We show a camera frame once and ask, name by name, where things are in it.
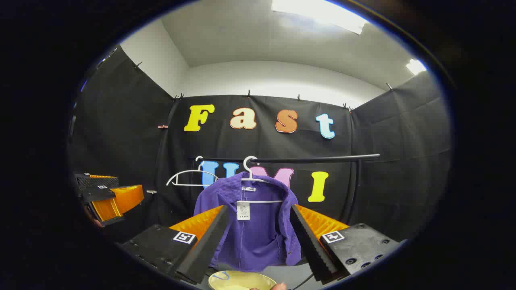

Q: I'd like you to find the black backdrop cloth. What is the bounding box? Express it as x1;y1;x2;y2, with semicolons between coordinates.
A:
69;46;452;246

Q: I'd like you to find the purple corduroy shirt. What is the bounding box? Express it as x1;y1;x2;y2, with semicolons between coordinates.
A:
193;171;303;272

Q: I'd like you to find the white plastic hanger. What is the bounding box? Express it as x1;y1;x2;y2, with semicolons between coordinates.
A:
236;156;285;204
166;156;220;188

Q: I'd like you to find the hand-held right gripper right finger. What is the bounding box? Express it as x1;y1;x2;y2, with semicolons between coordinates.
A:
290;204;406;282

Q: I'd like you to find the black clothes rack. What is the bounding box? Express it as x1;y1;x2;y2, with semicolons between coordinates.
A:
197;153;381;226

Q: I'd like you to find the large ceiling light panel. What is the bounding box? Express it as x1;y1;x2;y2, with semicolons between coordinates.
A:
271;0;369;35

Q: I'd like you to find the beige laundry hamper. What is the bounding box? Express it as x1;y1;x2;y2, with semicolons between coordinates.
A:
208;271;278;290

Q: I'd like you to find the small ceiling light panel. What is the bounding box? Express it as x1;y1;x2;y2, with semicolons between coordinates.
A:
405;58;428;76

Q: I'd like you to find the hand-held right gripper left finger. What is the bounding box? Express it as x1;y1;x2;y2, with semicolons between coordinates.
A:
117;205;230;285

